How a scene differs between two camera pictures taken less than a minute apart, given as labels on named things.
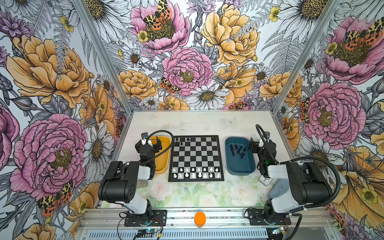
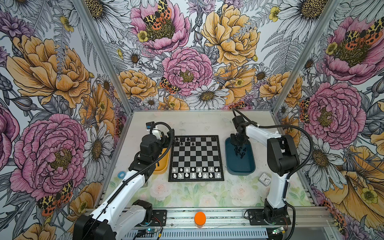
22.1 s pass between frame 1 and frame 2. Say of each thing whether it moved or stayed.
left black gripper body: moved
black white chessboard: stayed
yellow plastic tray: stayed
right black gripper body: moved
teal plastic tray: stayed
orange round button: stayed
